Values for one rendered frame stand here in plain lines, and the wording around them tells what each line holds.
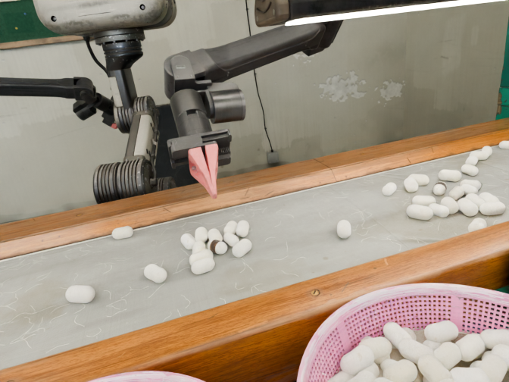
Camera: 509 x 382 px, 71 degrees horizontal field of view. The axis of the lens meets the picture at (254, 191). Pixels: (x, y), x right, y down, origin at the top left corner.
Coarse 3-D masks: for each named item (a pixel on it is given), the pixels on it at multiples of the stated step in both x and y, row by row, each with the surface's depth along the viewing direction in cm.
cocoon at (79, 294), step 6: (72, 288) 45; (78, 288) 45; (84, 288) 45; (90, 288) 46; (66, 294) 45; (72, 294) 45; (78, 294) 45; (84, 294) 45; (90, 294) 45; (72, 300) 45; (78, 300) 45; (84, 300) 45; (90, 300) 45
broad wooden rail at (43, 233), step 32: (480, 128) 89; (320, 160) 81; (352, 160) 78; (384, 160) 77; (416, 160) 78; (160, 192) 74; (192, 192) 72; (224, 192) 70; (256, 192) 70; (288, 192) 71; (32, 224) 66; (64, 224) 64; (96, 224) 64; (128, 224) 65; (0, 256) 60
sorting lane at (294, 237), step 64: (320, 192) 70; (448, 192) 63; (64, 256) 58; (128, 256) 56; (256, 256) 51; (320, 256) 49; (384, 256) 47; (0, 320) 45; (64, 320) 43; (128, 320) 42
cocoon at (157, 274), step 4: (152, 264) 49; (148, 268) 48; (152, 268) 48; (156, 268) 48; (160, 268) 48; (144, 272) 48; (148, 272) 48; (152, 272) 47; (156, 272) 47; (160, 272) 47; (164, 272) 48; (148, 276) 48; (152, 276) 47; (156, 276) 47; (160, 276) 47; (164, 276) 47; (156, 280) 47; (160, 280) 47
